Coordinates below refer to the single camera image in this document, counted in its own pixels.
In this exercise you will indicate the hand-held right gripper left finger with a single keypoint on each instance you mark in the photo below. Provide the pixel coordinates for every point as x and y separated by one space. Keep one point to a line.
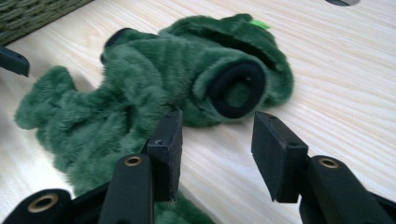
165 161

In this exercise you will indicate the green plush garment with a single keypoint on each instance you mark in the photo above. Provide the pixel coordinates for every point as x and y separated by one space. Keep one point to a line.
140 77

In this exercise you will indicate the green woven basket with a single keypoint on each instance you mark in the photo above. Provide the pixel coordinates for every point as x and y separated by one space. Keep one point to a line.
28 15

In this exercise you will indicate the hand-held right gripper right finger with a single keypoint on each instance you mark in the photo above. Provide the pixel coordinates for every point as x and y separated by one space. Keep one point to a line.
277 158

